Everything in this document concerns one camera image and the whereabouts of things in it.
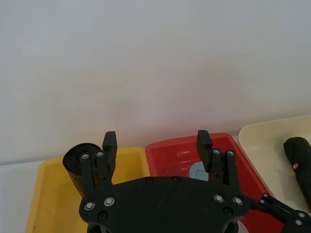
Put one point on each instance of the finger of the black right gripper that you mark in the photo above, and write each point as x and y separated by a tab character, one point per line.
289	214

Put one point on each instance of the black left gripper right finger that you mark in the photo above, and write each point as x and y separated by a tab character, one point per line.
203	150

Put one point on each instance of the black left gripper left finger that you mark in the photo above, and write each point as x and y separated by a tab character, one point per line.
109	148

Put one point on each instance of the grey packet in clear wrap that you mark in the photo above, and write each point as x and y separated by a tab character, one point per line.
196	172

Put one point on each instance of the red plastic bin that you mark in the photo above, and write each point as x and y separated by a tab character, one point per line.
170	157

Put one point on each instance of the black plastic bag roll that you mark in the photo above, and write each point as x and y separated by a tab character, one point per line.
72	165

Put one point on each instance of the cream plastic tray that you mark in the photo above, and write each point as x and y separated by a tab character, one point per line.
262	150

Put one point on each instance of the black folded umbrella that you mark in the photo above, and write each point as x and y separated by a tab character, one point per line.
301	155

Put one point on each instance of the yellow plastic bin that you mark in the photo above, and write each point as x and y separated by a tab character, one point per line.
53	194

